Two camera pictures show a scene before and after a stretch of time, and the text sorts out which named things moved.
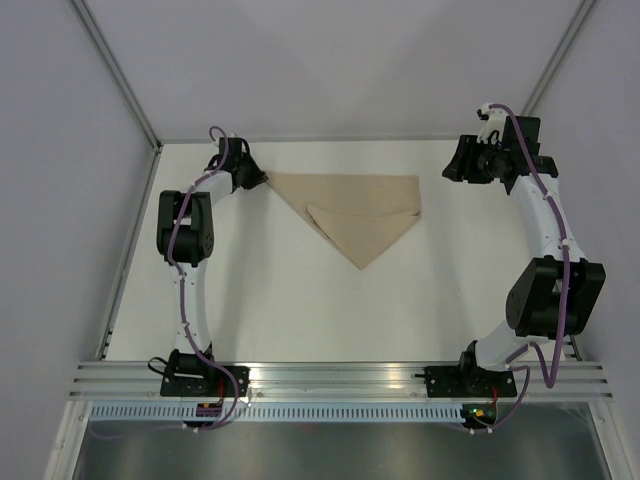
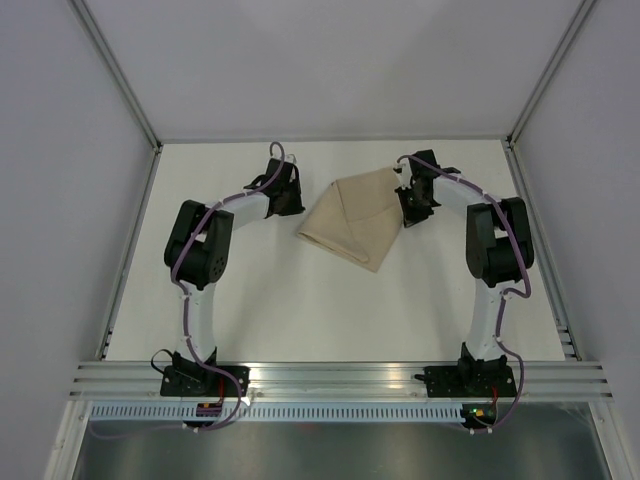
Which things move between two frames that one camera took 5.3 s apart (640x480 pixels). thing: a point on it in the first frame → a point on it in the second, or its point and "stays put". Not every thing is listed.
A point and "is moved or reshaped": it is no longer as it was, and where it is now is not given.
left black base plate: x=204 y=381 stays put
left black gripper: x=258 y=177 → x=297 y=208
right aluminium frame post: x=558 y=56 stays put
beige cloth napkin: x=362 y=214 is moved or reshaped
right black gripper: x=468 y=149 → x=411 y=217
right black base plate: x=469 y=382 stays put
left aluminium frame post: x=122 y=82 stays put
